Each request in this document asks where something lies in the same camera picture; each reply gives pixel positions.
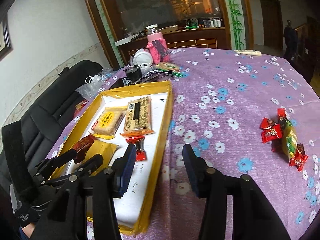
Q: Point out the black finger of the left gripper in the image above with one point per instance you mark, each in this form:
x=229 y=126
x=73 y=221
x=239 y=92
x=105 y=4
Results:
x=86 y=169

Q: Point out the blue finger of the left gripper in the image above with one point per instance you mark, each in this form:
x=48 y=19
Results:
x=46 y=167

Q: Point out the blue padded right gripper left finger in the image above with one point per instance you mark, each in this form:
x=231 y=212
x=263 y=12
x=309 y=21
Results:
x=112 y=182

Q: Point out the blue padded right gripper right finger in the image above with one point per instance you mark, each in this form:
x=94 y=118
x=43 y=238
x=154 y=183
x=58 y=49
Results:
x=253 y=215

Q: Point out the red black candy packet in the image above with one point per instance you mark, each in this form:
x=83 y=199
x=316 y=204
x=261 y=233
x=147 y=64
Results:
x=138 y=141

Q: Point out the green yellow snack packet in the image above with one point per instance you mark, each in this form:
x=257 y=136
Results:
x=289 y=142

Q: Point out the gloved left hand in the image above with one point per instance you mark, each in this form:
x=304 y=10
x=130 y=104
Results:
x=32 y=199

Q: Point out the dark red packet in tray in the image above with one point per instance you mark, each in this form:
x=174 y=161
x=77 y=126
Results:
x=82 y=146

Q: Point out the pastry packet in tray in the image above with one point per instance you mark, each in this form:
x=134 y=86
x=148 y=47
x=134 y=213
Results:
x=106 y=126

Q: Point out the orange biscuit packet with barcode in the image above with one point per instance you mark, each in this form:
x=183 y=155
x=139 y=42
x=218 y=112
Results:
x=138 y=118

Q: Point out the red dark snack packet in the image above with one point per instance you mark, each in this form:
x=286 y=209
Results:
x=300 y=158

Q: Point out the yellow cardboard tray box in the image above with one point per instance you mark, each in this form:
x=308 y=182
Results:
x=134 y=207

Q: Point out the clear plastic bag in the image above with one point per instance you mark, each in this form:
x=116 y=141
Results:
x=93 y=84

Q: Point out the small red wrapped candy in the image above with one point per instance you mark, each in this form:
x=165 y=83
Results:
x=270 y=130

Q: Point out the purple floral tablecloth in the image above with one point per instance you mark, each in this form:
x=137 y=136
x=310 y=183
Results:
x=219 y=102

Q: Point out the red snack packet behind green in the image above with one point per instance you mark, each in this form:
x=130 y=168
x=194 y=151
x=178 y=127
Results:
x=283 y=118

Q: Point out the white round container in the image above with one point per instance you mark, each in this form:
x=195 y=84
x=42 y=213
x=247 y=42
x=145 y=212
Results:
x=142 y=59

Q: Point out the small beige green snack packet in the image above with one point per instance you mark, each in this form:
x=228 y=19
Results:
x=167 y=66

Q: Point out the pink sleeved glass bottle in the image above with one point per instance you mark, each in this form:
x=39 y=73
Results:
x=157 y=44

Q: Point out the wooden framed glass cabinet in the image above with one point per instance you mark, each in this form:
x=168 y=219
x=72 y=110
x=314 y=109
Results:
x=222 y=24

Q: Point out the black camera device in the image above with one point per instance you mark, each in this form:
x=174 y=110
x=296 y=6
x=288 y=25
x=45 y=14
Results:
x=133 y=73

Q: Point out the picture frame on wall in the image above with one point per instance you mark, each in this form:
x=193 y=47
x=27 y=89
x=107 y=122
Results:
x=5 y=39

